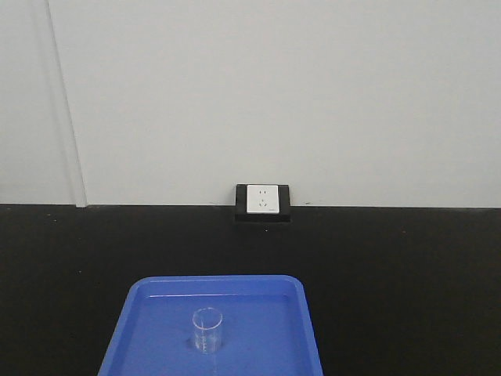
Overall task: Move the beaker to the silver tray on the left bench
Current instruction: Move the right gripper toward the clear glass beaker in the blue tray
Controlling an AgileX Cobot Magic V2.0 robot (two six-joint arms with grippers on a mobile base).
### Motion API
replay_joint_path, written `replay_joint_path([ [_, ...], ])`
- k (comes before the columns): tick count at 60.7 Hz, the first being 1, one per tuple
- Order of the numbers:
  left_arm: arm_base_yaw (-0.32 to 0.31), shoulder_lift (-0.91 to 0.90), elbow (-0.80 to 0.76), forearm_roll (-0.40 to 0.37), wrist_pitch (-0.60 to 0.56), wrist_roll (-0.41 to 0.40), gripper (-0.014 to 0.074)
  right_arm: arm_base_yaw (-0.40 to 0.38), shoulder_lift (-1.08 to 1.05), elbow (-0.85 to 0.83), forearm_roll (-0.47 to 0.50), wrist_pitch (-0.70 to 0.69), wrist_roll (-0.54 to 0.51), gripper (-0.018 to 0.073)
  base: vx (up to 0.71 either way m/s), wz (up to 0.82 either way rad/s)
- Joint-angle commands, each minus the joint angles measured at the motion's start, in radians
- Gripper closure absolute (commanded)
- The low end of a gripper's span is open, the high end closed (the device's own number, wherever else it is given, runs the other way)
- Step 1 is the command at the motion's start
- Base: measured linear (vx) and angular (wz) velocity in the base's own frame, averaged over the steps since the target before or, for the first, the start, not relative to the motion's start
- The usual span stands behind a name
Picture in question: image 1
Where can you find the clear glass beaker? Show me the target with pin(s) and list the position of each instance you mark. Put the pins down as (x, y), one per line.
(207, 330)

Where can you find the blue plastic tray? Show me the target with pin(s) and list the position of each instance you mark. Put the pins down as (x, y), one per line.
(266, 328)

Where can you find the white socket in black housing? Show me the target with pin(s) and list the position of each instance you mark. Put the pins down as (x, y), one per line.
(262, 203)

